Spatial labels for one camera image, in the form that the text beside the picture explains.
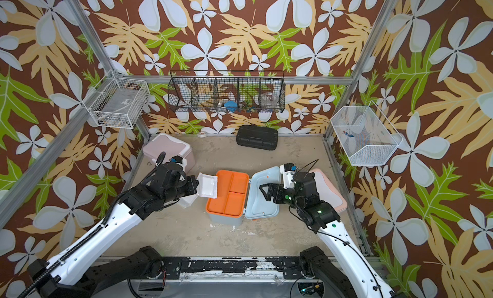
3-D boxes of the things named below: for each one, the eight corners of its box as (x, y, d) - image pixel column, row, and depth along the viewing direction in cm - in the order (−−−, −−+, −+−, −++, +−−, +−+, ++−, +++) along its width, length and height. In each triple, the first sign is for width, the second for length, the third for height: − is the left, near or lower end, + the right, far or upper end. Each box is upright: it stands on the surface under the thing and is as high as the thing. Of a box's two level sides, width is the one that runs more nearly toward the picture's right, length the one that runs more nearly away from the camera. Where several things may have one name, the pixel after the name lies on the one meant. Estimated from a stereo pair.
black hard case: (236, 151, 115) (235, 143, 109) (236, 132, 125) (236, 123, 119) (277, 152, 115) (279, 143, 109) (275, 132, 125) (276, 123, 120)
